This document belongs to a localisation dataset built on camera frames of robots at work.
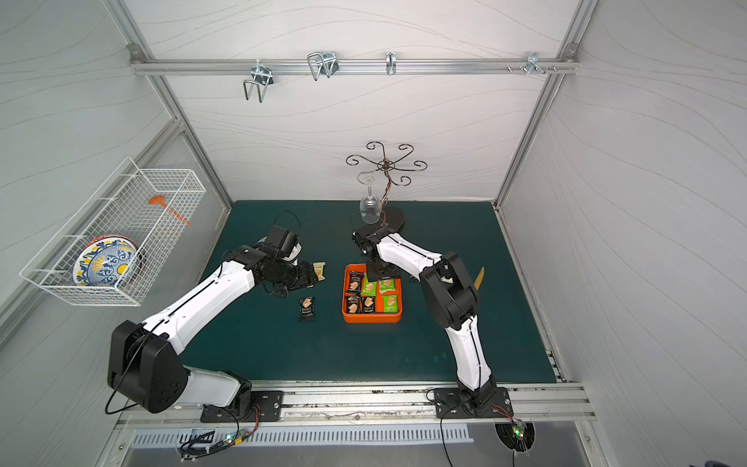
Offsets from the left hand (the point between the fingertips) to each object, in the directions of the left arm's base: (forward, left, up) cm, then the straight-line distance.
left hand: (311, 282), depth 82 cm
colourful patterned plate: (-8, +38, +21) cm, 44 cm away
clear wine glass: (+24, -16, +7) cm, 30 cm away
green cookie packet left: (+5, -16, -11) cm, 20 cm away
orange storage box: (0, -15, -12) cm, 19 cm away
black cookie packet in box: (-1, -11, -12) cm, 17 cm away
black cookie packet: (-2, +3, -13) cm, 13 cm away
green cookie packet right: (+5, -22, -10) cm, 25 cm away
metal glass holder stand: (+31, -21, +18) cm, 42 cm away
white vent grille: (-36, +31, -14) cm, 49 cm away
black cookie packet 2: (+7, -11, -12) cm, 18 cm away
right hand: (+9, -21, -10) cm, 25 cm away
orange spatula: (+14, +41, +18) cm, 47 cm away
